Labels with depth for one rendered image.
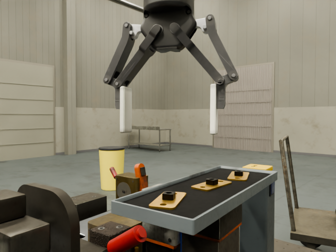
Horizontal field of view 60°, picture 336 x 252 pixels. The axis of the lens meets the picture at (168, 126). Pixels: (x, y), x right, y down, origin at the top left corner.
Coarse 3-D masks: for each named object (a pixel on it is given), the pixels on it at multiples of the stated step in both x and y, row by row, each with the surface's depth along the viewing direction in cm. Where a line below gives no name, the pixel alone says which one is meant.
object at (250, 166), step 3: (246, 165) 75; (249, 165) 75; (252, 165) 75; (255, 165) 75; (258, 165) 75; (261, 165) 75; (264, 165) 75; (267, 165) 75; (270, 165) 75; (252, 168) 72; (255, 168) 71; (258, 168) 71; (261, 168) 71; (264, 168) 71; (267, 168) 71; (270, 168) 73
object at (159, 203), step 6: (168, 192) 44; (174, 192) 44; (180, 192) 47; (156, 198) 44; (162, 198) 43; (168, 198) 43; (174, 198) 44; (180, 198) 44; (150, 204) 41; (156, 204) 41; (162, 204) 42; (168, 204) 41; (174, 204) 41
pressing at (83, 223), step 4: (104, 212) 87; (108, 212) 87; (92, 216) 83; (96, 216) 83; (80, 220) 81; (84, 220) 80; (88, 220) 80; (80, 224) 77; (84, 224) 77; (80, 228) 74; (84, 228) 74; (80, 232) 72; (84, 232) 72; (84, 236) 70
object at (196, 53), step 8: (176, 24) 41; (176, 32) 41; (184, 40) 41; (192, 48) 41; (200, 56) 41; (200, 64) 41; (208, 64) 40; (208, 72) 40; (216, 72) 40; (216, 80) 40; (224, 80) 40
